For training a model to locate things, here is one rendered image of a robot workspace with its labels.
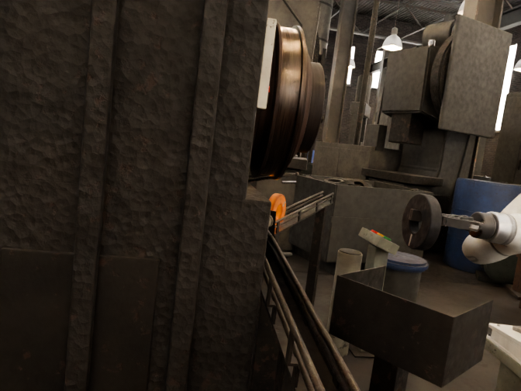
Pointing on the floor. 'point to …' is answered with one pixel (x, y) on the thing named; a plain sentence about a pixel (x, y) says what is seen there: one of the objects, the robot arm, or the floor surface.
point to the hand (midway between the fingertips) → (422, 216)
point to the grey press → (441, 106)
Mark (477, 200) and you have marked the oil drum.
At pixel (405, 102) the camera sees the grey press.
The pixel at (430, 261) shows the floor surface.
